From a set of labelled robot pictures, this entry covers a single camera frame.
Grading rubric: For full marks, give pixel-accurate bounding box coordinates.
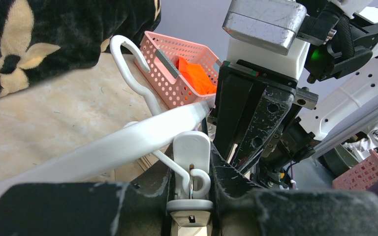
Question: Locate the white clothespin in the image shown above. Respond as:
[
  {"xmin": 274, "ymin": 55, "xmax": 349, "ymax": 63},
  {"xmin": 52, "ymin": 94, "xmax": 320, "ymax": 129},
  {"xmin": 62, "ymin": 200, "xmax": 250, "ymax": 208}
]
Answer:
[{"xmin": 166, "ymin": 131, "xmax": 213, "ymax": 228}]

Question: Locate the black floral pillow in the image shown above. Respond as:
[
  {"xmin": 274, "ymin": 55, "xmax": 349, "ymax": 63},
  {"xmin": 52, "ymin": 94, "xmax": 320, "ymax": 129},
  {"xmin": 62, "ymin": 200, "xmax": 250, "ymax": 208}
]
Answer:
[{"xmin": 0, "ymin": 0, "xmax": 161, "ymax": 97}]

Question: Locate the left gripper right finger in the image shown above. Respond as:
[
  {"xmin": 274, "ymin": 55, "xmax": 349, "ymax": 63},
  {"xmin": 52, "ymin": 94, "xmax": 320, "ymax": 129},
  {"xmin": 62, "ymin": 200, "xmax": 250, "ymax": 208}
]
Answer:
[{"xmin": 208, "ymin": 147, "xmax": 378, "ymax": 236}]

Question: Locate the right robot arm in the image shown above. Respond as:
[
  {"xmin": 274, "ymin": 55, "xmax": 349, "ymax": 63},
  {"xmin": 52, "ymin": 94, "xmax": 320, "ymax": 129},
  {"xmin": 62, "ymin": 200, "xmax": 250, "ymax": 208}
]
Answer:
[{"xmin": 210, "ymin": 0, "xmax": 378, "ymax": 187}]

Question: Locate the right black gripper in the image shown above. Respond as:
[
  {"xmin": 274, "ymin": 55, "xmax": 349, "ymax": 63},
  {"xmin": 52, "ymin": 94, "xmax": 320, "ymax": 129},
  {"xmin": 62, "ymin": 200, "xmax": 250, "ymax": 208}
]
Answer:
[{"xmin": 212, "ymin": 60, "xmax": 320, "ymax": 175}]

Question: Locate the orange underwear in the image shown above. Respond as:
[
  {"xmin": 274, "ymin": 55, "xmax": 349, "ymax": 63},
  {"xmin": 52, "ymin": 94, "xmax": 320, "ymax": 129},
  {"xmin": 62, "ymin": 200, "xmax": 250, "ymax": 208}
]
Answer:
[{"xmin": 176, "ymin": 57, "xmax": 217, "ymax": 95}]

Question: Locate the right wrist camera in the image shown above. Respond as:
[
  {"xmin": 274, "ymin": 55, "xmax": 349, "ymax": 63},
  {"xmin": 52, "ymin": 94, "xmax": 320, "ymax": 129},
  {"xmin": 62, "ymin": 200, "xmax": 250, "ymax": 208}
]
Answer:
[{"xmin": 222, "ymin": 0, "xmax": 310, "ymax": 80}]

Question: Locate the pink plastic basket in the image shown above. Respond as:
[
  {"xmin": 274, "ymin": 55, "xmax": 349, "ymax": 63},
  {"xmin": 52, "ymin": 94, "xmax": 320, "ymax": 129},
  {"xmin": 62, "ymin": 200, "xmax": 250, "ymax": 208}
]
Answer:
[{"xmin": 140, "ymin": 31, "xmax": 221, "ymax": 109}]

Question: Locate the white clip hanger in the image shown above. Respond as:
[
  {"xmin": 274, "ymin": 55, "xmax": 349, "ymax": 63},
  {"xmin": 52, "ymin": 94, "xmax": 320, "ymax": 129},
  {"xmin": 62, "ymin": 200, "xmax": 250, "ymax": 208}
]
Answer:
[{"xmin": 0, "ymin": 35, "xmax": 214, "ymax": 197}]

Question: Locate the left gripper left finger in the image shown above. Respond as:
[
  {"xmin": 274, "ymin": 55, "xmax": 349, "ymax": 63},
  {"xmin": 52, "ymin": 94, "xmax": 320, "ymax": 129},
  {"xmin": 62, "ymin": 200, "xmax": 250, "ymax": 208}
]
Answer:
[{"xmin": 0, "ymin": 162, "xmax": 175, "ymax": 236}]

